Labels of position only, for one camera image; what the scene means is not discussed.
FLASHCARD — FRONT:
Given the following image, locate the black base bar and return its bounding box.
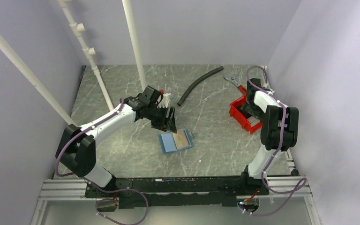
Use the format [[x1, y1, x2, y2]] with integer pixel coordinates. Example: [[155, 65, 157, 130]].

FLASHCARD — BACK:
[[84, 175, 270, 209]]

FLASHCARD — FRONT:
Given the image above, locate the blue card holder wallet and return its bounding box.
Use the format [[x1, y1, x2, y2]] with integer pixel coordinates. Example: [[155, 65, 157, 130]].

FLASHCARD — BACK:
[[158, 129, 195, 155]]

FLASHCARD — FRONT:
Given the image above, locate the red-handled adjustable wrench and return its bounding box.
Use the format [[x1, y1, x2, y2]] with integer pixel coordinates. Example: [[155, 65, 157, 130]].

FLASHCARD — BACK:
[[224, 74, 247, 95]]

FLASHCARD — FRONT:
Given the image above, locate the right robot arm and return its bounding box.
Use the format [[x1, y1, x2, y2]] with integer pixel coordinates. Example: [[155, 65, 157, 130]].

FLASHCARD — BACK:
[[239, 78, 299, 195]]

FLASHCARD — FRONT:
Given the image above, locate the stack of white cards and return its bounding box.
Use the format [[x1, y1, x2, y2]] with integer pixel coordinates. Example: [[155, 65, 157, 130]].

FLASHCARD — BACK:
[[247, 116, 261, 127]]

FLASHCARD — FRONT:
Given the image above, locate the black foam hose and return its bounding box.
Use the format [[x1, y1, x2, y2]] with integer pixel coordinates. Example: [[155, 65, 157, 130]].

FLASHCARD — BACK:
[[177, 66, 224, 107]]

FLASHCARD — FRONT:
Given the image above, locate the red plastic bin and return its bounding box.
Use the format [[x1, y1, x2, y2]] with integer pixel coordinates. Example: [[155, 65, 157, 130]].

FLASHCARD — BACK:
[[229, 95, 263, 134]]

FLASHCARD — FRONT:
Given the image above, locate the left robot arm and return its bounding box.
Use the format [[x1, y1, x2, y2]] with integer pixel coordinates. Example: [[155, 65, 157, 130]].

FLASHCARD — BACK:
[[54, 86, 177, 197]]

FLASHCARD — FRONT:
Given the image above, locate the aluminium rail at front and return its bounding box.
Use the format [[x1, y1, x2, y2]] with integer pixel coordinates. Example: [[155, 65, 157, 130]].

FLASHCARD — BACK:
[[38, 176, 303, 201]]

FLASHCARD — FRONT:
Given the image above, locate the white PVC pipe frame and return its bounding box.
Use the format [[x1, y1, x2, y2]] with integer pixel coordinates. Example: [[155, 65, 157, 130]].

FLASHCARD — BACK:
[[0, 0, 147, 124]]

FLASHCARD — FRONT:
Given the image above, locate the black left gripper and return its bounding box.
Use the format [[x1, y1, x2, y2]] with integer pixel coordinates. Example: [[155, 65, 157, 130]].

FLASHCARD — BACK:
[[146, 105, 177, 134]]

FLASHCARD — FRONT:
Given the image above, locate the aluminium rail at right edge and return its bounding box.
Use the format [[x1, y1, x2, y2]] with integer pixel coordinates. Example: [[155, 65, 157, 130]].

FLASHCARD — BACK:
[[261, 65, 296, 175]]

